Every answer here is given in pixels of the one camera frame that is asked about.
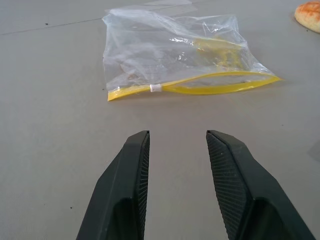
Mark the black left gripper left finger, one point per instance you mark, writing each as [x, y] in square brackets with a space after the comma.
[117, 190]

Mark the clear yellow-zip plastic bag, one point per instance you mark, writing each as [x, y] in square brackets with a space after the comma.
[155, 55]

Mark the round orange-crusted bread bun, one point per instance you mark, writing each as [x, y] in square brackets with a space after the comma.
[308, 15]

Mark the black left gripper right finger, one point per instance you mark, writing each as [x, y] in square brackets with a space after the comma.
[240, 190]

